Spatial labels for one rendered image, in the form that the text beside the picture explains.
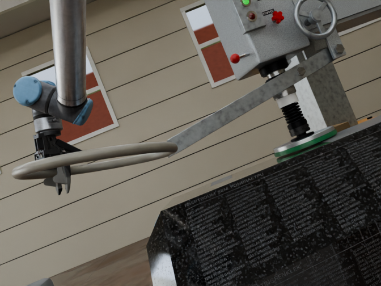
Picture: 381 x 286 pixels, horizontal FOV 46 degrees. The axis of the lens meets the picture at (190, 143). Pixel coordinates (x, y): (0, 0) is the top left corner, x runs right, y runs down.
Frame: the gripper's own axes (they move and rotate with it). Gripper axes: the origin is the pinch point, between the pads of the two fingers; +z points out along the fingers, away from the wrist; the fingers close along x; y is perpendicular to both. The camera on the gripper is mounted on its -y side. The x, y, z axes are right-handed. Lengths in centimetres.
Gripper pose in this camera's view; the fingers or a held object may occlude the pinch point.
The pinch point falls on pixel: (64, 190)
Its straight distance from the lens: 159.7
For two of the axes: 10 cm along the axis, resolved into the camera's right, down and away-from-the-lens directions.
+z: 1.8, 9.8, -0.8
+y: -7.1, 0.8, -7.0
